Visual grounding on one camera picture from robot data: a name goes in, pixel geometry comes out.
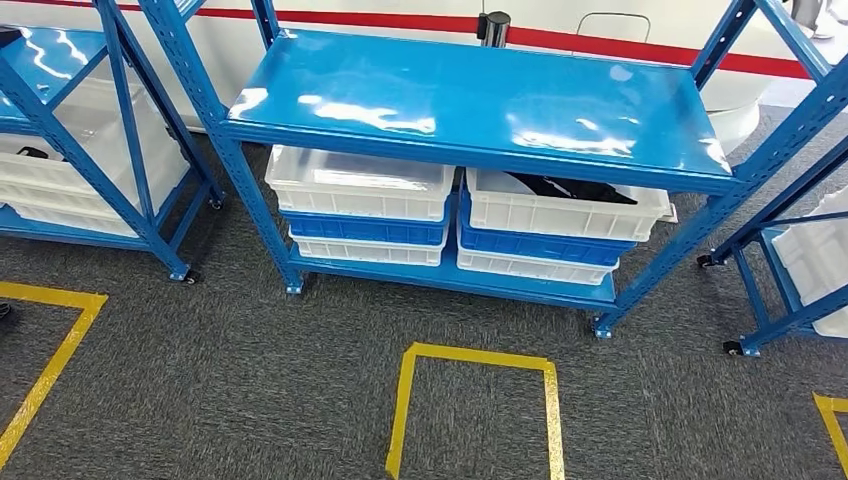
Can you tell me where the blue metal shelf rack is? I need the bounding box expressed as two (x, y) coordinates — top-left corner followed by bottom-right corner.
(135, 0), (848, 341)
(696, 132), (848, 360)
(0, 0), (228, 287)

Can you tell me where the red barrier belt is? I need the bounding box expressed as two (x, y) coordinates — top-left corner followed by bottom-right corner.
(506, 25), (814, 81)
(26, 0), (482, 35)

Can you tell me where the white car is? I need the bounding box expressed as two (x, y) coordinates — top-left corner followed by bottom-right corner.
(0, 0), (848, 155)

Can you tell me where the black stanchion post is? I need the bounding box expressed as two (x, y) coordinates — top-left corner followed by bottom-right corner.
(476, 10), (513, 49)

